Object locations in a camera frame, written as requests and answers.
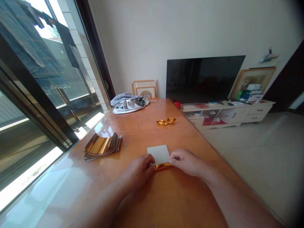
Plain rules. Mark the small framed picture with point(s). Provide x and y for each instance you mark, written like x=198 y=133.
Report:
x=145 y=89

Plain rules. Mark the large framed picture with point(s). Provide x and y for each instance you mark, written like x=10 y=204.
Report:
x=253 y=82

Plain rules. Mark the white television cabinet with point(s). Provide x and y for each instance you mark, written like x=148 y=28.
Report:
x=228 y=114

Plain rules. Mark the folded gold paper ingot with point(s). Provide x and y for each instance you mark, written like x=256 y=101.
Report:
x=162 y=122
x=171 y=120

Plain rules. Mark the black flat television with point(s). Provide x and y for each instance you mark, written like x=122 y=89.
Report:
x=203 y=79

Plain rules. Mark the person's right hand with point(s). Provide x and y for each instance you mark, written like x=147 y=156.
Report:
x=187 y=162

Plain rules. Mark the stack of gold foil sheets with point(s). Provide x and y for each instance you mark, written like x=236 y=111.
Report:
x=102 y=147

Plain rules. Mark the wall ornament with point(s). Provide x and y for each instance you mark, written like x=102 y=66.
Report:
x=269 y=57

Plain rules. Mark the sliding glass window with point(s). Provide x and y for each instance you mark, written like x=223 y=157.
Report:
x=40 y=83

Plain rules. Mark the hanging denim clothes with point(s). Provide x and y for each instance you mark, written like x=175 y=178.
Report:
x=33 y=45

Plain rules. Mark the stack of white blue boxes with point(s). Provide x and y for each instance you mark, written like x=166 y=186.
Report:
x=253 y=93

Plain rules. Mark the grey cloth bundle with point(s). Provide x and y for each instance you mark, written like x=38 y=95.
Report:
x=129 y=104

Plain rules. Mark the gold foil paper sheet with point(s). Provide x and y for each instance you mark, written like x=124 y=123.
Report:
x=158 y=155

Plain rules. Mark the person's left hand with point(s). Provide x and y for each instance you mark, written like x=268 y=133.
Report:
x=137 y=168

